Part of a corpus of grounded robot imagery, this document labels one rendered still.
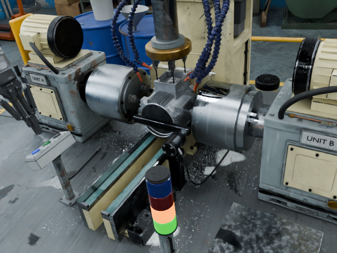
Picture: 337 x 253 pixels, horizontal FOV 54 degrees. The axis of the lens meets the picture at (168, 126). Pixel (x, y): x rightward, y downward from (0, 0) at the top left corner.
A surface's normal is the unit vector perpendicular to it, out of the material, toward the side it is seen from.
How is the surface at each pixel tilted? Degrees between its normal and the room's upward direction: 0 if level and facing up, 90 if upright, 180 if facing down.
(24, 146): 0
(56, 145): 68
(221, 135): 92
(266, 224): 0
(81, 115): 90
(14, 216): 0
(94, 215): 90
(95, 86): 50
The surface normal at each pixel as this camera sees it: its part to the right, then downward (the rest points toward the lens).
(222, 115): -0.46, -0.05
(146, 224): -0.10, -0.82
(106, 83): -0.39, -0.30
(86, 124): 0.86, 0.22
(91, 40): -0.22, 0.66
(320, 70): -0.50, 0.18
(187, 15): -0.50, 0.53
